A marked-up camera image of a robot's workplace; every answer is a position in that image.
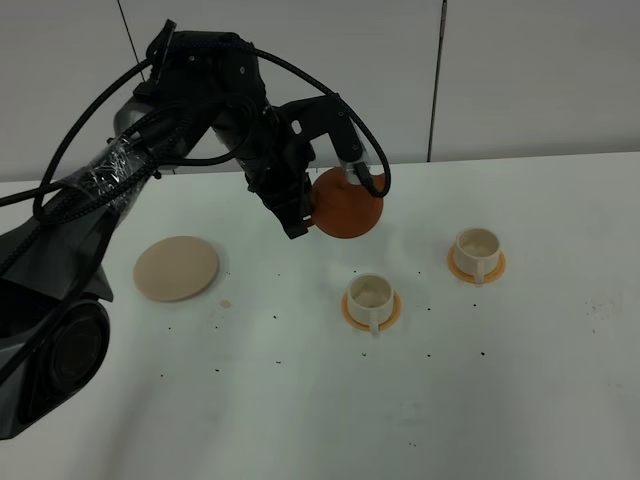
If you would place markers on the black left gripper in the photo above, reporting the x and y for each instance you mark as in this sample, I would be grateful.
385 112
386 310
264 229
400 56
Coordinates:
215 76

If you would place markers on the white teacup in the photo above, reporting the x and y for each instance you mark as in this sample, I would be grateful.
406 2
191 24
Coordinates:
476 253
370 291

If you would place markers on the far orange saucer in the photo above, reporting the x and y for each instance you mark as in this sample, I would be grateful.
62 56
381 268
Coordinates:
489 278

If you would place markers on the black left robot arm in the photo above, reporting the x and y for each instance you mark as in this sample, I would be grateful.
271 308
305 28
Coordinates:
55 331

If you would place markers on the beige round teapot coaster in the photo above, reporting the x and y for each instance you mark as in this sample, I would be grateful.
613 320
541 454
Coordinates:
176 269

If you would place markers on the near white teacup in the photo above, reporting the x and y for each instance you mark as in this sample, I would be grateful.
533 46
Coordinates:
370 291

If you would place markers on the near orange saucer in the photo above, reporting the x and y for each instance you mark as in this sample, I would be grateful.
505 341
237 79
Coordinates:
372 320

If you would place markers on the far white teacup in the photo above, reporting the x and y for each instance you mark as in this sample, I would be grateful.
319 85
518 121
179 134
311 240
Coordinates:
476 253

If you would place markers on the brown clay teapot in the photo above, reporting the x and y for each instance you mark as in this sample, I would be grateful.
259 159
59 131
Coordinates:
343 210

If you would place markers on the orange saucer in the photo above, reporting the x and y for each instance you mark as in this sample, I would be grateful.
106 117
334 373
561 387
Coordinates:
489 278
372 320

